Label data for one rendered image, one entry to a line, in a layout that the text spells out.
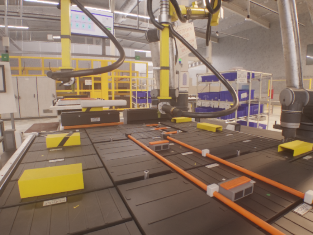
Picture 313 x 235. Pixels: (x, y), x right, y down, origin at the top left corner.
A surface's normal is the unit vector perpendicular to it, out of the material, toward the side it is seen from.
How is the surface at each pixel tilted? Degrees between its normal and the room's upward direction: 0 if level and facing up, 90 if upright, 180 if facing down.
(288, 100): 93
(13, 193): 0
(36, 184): 90
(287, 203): 0
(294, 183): 0
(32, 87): 90
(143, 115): 90
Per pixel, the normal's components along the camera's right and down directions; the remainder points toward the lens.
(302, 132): -0.92, 0.06
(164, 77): 0.20, 0.14
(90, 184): 0.00, -0.99
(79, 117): 0.45, 0.13
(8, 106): 0.79, 0.09
